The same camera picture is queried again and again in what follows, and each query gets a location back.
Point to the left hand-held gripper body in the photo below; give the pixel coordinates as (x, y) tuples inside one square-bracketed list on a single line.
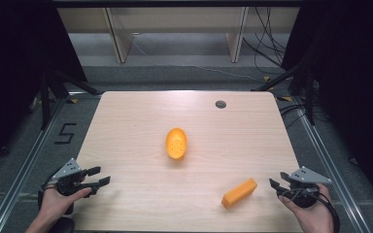
[(68, 176)]

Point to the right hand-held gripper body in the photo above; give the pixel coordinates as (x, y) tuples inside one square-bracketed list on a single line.
[(306, 186)]

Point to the orange rectangular block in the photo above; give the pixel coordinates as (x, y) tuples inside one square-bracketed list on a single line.
[(239, 193)]

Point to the orange oval fruit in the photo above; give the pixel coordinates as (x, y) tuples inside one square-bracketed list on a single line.
[(176, 143)]

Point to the person's left hand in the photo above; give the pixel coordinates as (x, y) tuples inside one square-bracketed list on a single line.
[(60, 202)]

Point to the person's right hand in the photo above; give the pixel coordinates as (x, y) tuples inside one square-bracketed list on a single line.
[(311, 215)]

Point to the dark round object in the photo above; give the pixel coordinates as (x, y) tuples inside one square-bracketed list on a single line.
[(63, 225)]

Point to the yellow black floor tape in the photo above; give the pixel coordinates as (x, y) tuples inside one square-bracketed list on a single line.
[(267, 79), (285, 98)]

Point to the black metal stand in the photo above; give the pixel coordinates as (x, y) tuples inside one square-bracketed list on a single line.
[(45, 97), (309, 93)]

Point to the grey round table grommet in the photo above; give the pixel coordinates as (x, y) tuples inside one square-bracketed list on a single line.
[(220, 104)]

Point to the black curtain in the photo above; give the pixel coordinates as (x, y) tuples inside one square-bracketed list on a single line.
[(353, 81), (16, 64)]

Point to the light wooden desk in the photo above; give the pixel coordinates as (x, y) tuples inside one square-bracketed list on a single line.
[(119, 35)]

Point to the aluminium floor rail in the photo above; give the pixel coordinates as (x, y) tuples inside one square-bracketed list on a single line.
[(333, 168), (29, 161)]

